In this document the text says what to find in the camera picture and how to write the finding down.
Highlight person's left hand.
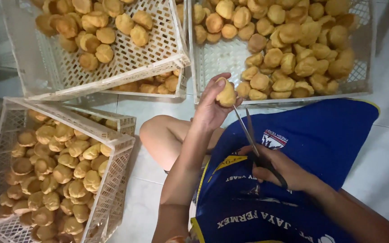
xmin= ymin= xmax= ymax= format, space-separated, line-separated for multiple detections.
xmin=192 ymin=72 xmax=244 ymax=133

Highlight person's right hand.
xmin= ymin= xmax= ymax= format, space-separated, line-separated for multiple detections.
xmin=238 ymin=144 xmax=312 ymax=193

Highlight single golden cream puff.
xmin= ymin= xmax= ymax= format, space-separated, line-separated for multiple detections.
xmin=215 ymin=77 xmax=237 ymax=108

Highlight black-handled steel scissors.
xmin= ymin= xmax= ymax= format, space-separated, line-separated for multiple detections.
xmin=233 ymin=105 xmax=289 ymax=189

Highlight white crate under tilted crate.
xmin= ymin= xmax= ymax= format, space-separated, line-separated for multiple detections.
xmin=98 ymin=66 xmax=189 ymax=101

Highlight blue printed apron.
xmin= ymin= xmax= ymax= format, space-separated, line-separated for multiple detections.
xmin=190 ymin=98 xmax=381 ymax=243

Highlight person's bare leg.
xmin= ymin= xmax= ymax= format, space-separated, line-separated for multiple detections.
xmin=139 ymin=115 xmax=225 ymax=171

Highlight wide white plastic crate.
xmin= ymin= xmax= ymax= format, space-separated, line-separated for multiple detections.
xmin=187 ymin=0 xmax=377 ymax=106

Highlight heap of puffs, covered crate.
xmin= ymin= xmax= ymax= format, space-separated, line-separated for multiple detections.
xmin=112 ymin=69 xmax=181 ymax=95

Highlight tilted white plastic crate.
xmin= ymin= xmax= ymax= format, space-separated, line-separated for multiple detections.
xmin=0 ymin=0 xmax=191 ymax=102

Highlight heap of puffs, wide crate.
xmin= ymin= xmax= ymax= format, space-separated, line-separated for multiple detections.
xmin=192 ymin=0 xmax=360 ymax=101

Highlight deep white plastic crate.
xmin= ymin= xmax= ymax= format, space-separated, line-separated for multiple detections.
xmin=0 ymin=97 xmax=137 ymax=243

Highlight heap of puffs, tilted crate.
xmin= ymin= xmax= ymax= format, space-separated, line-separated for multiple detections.
xmin=31 ymin=0 xmax=154 ymax=71

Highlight heap of puffs, deep crate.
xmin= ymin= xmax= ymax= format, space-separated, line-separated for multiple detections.
xmin=0 ymin=110 xmax=118 ymax=243

